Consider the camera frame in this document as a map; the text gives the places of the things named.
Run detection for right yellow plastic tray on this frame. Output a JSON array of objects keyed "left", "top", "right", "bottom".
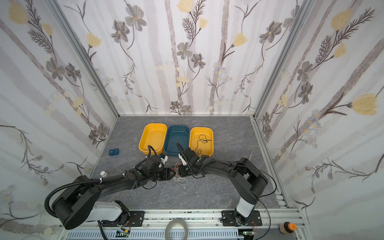
[{"left": 189, "top": 127, "right": 214, "bottom": 157}]

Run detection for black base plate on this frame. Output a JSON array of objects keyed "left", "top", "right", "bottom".
[
  {"left": 221, "top": 210, "right": 263, "bottom": 227},
  {"left": 101, "top": 211, "right": 145, "bottom": 228}
]

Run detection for white cable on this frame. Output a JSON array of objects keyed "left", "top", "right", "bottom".
[{"left": 172, "top": 172, "right": 189, "bottom": 186}]

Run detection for teal plastic tray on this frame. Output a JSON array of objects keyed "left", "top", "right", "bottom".
[{"left": 164, "top": 125, "right": 190, "bottom": 157}]

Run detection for left yellow plastic tray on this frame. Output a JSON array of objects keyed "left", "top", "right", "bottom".
[{"left": 139, "top": 123, "right": 168, "bottom": 155}]

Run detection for yellow plastic tray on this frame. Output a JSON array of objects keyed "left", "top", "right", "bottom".
[
  {"left": 189, "top": 127, "right": 214, "bottom": 157},
  {"left": 139, "top": 123, "right": 168, "bottom": 155}
]

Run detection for tape roll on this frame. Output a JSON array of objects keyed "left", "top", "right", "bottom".
[{"left": 165, "top": 219, "right": 189, "bottom": 240}]

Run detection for orange capped bottle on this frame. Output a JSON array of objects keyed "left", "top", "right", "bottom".
[{"left": 279, "top": 222, "right": 297, "bottom": 235}]

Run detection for small blue box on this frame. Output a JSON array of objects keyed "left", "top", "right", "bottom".
[{"left": 109, "top": 149, "right": 120, "bottom": 157}]

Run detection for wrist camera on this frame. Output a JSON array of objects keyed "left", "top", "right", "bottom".
[
  {"left": 178, "top": 153, "right": 187, "bottom": 166},
  {"left": 159, "top": 154, "right": 169, "bottom": 165}
]

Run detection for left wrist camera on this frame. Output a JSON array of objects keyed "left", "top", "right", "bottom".
[{"left": 159, "top": 154, "right": 169, "bottom": 165}]

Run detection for black cable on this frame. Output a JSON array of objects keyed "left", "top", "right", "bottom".
[{"left": 192, "top": 134, "right": 213, "bottom": 157}]

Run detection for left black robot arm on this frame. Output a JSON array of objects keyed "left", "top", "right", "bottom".
[{"left": 44, "top": 156, "right": 176, "bottom": 230}]

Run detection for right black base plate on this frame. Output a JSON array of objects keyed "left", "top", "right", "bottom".
[{"left": 221, "top": 210, "right": 263, "bottom": 227}]

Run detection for aluminium mounting rail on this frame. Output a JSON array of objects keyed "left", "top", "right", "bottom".
[{"left": 52, "top": 209, "right": 311, "bottom": 240}]

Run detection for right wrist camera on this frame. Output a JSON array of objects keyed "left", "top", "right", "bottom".
[{"left": 178, "top": 153, "right": 187, "bottom": 166}]

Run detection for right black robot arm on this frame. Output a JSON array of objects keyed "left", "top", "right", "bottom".
[{"left": 179, "top": 148, "right": 269, "bottom": 227}]

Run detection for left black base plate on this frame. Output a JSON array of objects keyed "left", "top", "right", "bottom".
[{"left": 101, "top": 211, "right": 145, "bottom": 228}]

